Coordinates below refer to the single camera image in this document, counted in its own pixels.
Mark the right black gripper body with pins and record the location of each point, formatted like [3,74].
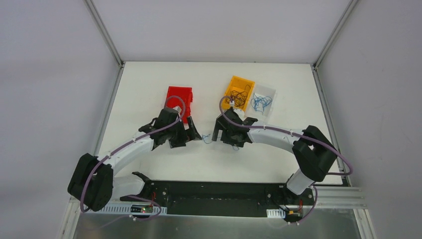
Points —
[229,131]

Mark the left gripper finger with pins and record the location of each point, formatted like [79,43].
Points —
[192,131]
[178,140]

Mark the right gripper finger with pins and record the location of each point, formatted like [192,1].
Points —
[219,129]
[233,139]

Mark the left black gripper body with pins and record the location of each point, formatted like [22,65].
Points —
[184,134]

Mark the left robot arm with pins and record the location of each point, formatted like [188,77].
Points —
[95,182]

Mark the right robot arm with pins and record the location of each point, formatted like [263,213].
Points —
[313,152]

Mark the yellow plastic bin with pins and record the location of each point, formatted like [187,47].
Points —
[240,90]

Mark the red plastic bin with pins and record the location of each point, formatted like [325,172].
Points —
[185,94]

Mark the white translucent plastic bin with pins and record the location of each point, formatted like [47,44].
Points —
[261,102]

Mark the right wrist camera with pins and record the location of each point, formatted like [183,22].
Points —
[237,110]

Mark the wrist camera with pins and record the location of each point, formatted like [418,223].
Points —
[176,112]
[237,110]

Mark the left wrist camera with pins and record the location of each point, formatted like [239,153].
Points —
[176,112]

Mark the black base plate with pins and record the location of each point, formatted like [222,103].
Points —
[251,200]

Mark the right white cable duct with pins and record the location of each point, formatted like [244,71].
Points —
[275,213]

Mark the white cable duct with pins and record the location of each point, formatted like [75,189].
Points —
[275,213]
[133,209]

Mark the left white cable duct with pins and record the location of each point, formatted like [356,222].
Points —
[133,209]

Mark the left aluminium frame post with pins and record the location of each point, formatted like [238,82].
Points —
[92,9]

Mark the aluminium frame post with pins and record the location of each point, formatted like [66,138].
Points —
[336,32]
[92,9]

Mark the right aluminium frame post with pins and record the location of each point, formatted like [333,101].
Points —
[336,32]

